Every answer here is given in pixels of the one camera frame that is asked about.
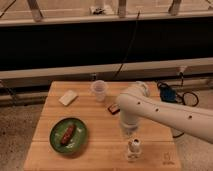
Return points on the clear plastic cup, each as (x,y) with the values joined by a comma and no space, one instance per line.
(99,89)

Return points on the brown chocolate bar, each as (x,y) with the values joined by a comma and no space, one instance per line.
(113,109)

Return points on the green plate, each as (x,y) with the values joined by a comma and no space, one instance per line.
(78,140)

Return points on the brown sausage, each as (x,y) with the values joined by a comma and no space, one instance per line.
(67,135)

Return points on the white sponge block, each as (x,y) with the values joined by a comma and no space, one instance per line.
(68,97)

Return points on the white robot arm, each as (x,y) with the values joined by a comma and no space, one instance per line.
(134,102)

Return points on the blue object on floor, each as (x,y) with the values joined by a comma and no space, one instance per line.
(167,95)

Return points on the small clear bottle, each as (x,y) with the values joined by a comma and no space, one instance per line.
(133,150)

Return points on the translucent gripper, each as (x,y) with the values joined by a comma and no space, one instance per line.
(128,130)

